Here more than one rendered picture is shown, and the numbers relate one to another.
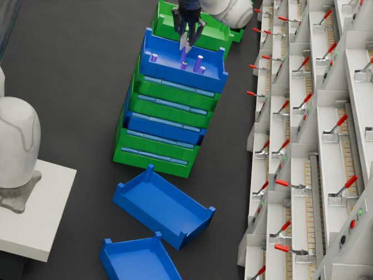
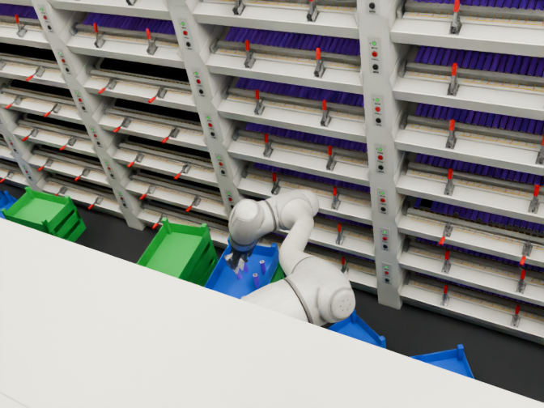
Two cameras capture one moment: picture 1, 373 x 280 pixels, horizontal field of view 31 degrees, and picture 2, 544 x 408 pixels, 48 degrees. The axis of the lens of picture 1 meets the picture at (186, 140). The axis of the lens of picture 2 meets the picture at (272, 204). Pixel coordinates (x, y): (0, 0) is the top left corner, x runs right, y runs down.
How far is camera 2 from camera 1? 161 cm
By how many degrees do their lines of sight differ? 39
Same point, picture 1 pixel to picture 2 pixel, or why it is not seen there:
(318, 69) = (336, 170)
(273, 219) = (419, 263)
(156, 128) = not seen: hidden behind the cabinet
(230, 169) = not seen: hidden behind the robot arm
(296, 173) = (420, 228)
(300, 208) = (465, 236)
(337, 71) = (395, 157)
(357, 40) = (396, 129)
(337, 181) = (506, 200)
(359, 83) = (456, 146)
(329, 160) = (477, 197)
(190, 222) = (352, 333)
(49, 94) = not seen: outside the picture
